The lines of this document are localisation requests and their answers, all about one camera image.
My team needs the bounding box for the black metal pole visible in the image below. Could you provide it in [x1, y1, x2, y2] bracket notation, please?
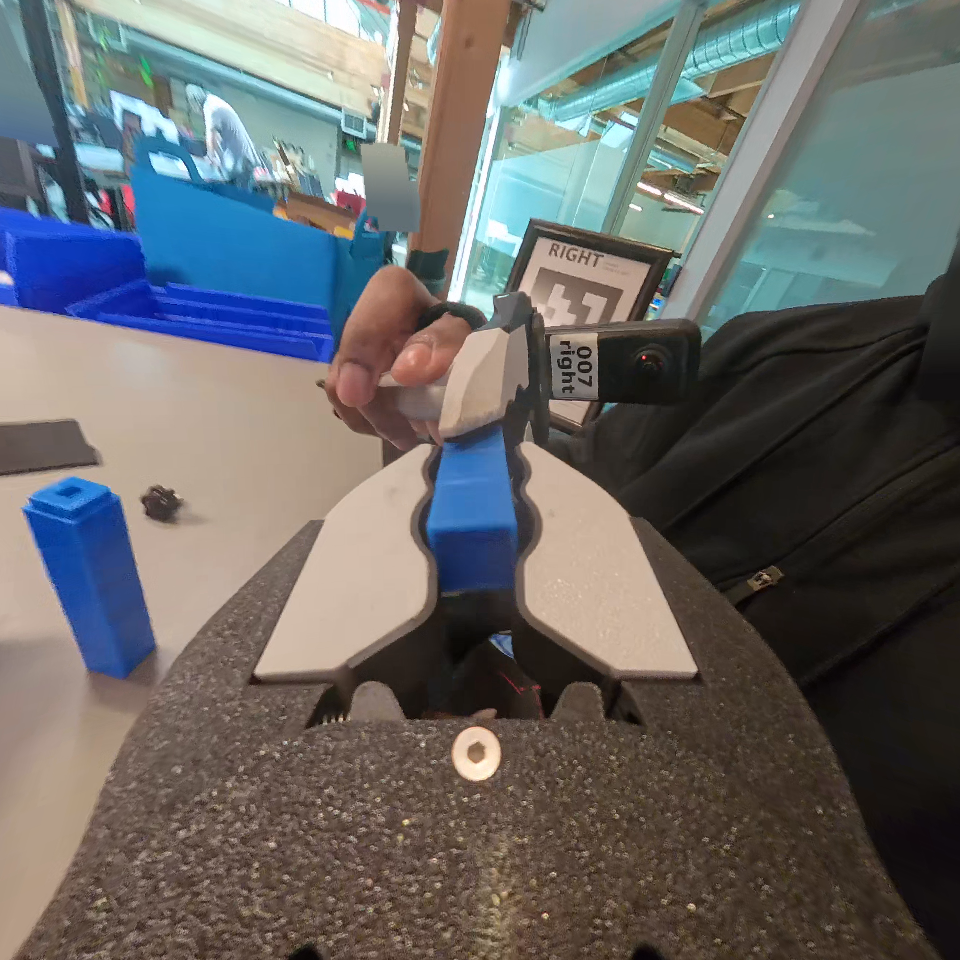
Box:
[18, 0, 91, 226]

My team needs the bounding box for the wooden post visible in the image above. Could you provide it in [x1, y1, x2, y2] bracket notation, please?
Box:
[408, 0, 513, 301]

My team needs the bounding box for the person's right hand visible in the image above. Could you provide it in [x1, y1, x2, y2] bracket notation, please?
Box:
[326, 266, 470, 451]

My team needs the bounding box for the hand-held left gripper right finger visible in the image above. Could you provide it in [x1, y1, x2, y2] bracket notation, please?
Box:
[512, 441, 702, 684]

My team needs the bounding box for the large blue folding tote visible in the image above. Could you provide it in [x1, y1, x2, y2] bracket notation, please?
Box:
[131, 138, 391, 335]

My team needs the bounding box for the blue plastic bin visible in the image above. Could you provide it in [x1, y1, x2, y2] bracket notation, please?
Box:
[0, 208, 147, 315]

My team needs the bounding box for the stack of shallow blue trays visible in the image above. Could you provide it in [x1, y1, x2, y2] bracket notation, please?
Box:
[66, 279, 336, 365]

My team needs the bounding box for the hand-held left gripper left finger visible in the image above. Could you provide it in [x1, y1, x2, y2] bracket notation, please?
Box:
[253, 446, 444, 685]

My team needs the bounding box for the blue plastic block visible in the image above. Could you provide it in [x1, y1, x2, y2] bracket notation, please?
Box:
[426, 431, 522, 597]
[22, 476, 157, 681]

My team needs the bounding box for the person's black jacket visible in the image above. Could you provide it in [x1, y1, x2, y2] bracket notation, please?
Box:
[543, 247, 960, 960]

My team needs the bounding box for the ribbed ventilation duct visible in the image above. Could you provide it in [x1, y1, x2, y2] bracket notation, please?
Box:
[536, 0, 804, 125]

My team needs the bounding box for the black foam mat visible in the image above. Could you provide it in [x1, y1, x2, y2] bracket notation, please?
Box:
[0, 420, 102, 478]

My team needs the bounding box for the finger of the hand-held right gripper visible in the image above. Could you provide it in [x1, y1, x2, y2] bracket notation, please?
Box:
[437, 326, 520, 441]

